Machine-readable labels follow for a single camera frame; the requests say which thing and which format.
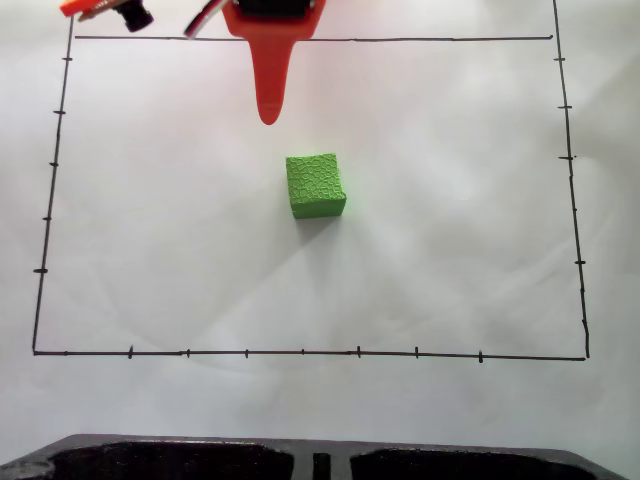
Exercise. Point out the green textured cube block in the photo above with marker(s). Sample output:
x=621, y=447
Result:
x=315, y=185

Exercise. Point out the black foam tray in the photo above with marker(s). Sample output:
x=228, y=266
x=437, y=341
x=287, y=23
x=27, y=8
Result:
x=175, y=460

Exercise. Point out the orange camera mount with camera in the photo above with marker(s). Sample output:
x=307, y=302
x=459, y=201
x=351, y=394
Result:
x=132, y=15

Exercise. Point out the white paper sheet with drawn frame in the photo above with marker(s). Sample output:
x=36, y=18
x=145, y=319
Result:
x=350, y=300

